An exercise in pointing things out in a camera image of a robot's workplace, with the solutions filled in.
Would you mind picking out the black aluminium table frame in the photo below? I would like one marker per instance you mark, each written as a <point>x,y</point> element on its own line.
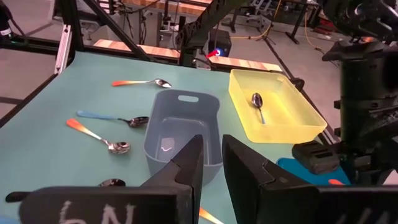
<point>70,25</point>

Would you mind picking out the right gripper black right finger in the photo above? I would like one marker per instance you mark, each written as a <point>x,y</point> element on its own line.
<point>280,202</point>

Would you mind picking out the grey plastic bin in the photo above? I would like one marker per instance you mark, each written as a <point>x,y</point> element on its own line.
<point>168,105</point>

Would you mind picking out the blue plastic bin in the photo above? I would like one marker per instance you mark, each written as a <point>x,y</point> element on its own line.
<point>298,171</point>

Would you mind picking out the yellow-green plastic bin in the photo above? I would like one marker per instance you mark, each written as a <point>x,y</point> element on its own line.
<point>295,130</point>

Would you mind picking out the black device with blue light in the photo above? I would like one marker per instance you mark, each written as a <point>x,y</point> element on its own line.
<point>222,39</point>

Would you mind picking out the teal table mat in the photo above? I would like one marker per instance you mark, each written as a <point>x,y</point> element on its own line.
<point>46,149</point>

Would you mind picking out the black object with white label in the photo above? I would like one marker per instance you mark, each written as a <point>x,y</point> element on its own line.
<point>4,18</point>

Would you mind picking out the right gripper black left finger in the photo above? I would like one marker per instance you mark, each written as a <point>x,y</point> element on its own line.
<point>124,205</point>

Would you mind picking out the silver frame plate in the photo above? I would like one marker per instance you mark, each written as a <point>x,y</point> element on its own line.
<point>63,49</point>

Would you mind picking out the black desk leg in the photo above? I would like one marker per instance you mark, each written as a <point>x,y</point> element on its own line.
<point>295,28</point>

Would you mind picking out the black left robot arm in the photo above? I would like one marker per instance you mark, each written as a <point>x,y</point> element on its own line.
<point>199,28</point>

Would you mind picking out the wooden background workbench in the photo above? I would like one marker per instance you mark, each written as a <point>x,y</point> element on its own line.
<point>174,6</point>

